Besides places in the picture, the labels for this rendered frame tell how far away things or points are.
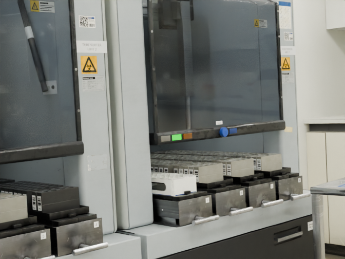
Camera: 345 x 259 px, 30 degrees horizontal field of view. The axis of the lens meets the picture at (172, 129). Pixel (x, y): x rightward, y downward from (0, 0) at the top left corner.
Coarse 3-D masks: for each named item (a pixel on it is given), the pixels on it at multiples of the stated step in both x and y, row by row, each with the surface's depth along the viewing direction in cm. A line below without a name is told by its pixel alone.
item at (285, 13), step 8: (280, 8) 226; (288, 8) 229; (280, 16) 226; (288, 16) 229; (280, 24) 226; (288, 24) 229; (288, 32) 229; (288, 40) 229; (288, 64) 229; (288, 72) 229; (288, 80) 229; (288, 128) 229
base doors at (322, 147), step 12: (312, 132) 426; (336, 132) 413; (312, 144) 425; (324, 144) 418; (336, 144) 412; (312, 156) 426; (324, 156) 419; (336, 156) 413; (312, 168) 427; (324, 168) 420; (336, 168) 413; (312, 180) 427; (324, 180) 420; (324, 204) 422; (336, 204) 415; (324, 216) 422; (336, 216) 416; (324, 228) 423; (336, 228) 417; (324, 240) 424; (336, 240) 417
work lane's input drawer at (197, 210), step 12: (204, 192) 187; (156, 204) 186; (168, 204) 182; (180, 204) 180; (192, 204) 183; (204, 204) 186; (168, 216) 182; (180, 216) 180; (192, 216) 183; (204, 216) 186; (216, 216) 184
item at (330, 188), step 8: (320, 184) 188; (328, 184) 187; (336, 184) 186; (344, 184) 185; (312, 192) 184; (320, 192) 182; (328, 192) 181; (336, 192) 179; (344, 192) 177; (312, 200) 184; (320, 200) 184; (312, 208) 184; (320, 208) 183; (312, 216) 185; (320, 216) 183; (320, 224) 183; (320, 232) 184; (320, 240) 184; (320, 248) 184; (320, 256) 184
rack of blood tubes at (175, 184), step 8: (152, 176) 191; (160, 176) 191; (168, 176) 190; (176, 176) 190; (184, 176) 187; (192, 176) 188; (152, 184) 201; (160, 184) 201; (168, 184) 184; (176, 184) 184; (184, 184) 186; (192, 184) 188; (152, 192) 189; (160, 192) 187; (168, 192) 184; (176, 192) 184
